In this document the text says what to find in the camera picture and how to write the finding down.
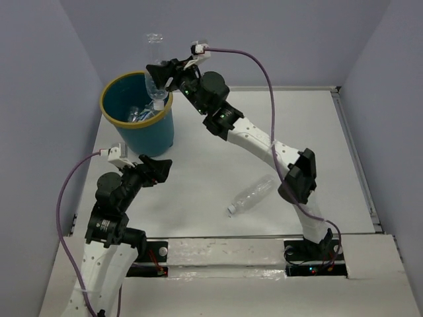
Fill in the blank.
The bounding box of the clear wide-mouth plastic jar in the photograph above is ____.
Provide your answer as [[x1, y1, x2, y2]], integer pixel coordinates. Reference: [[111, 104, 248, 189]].
[[128, 106, 141, 123]]

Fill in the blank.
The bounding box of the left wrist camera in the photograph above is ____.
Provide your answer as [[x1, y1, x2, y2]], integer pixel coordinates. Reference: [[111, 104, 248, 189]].
[[100, 142, 135, 169]]

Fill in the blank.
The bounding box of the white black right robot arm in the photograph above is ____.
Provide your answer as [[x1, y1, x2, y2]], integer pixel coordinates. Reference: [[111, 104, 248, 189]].
[[146, 59, 333, 259]]

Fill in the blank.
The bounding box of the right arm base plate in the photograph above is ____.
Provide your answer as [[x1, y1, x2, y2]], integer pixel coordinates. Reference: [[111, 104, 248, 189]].
[[283, 239, 348, 277]]

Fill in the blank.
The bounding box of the crushed clear plastic bottle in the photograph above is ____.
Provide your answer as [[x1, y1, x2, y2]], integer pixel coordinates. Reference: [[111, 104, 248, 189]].
[[145, 33, 168, 112]]

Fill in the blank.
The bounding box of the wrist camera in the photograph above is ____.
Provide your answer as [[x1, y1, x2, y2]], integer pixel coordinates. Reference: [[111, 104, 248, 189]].
[[184, 40, 211, 70], [100, 142, 135, 169]]

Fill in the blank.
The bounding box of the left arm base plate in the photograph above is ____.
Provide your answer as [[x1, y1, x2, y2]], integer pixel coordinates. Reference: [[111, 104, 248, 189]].
[[126, 240, 169, 278]]

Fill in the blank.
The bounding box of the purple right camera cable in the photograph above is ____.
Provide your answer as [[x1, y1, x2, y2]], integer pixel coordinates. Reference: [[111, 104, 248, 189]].
[[203, 48, 343, 265]]

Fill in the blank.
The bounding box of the purple camera cable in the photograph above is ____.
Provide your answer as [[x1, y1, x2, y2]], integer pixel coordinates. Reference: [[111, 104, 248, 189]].
[[203, 48, 343, 265], [56, 150, 124, 317]]

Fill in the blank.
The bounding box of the clear bottle green white label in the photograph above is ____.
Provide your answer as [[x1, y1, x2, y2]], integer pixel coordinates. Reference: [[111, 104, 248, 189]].
[[136, 107, 160, 122]]

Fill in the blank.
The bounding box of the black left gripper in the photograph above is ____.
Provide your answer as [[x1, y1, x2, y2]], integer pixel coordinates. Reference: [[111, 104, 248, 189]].
[[116, 153, 173, 210]]

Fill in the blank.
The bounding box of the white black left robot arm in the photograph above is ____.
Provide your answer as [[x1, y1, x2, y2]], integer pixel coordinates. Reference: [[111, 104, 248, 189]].
[[62, 153, 173, 316]]

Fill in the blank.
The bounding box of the clear bottle white cap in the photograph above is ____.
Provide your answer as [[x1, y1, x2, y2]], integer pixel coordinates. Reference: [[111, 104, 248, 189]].
[[227, 174, 276, 216]]

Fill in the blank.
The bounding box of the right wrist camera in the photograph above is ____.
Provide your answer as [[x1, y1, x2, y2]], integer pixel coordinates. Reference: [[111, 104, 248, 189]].
[[184, 40, 211, 70]]

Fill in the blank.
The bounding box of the teal bin yellow rim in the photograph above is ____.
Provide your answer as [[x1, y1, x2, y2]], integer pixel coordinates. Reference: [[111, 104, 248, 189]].
[[99, 71, 174, 157]]

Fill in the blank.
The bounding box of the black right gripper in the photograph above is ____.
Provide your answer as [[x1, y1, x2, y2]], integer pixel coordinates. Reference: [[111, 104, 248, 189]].
[[146, 55, 208, 116]]

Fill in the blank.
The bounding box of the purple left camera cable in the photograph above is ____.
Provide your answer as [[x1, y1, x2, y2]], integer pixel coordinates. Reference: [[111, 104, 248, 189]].
[[56, 150, 124, 317]]

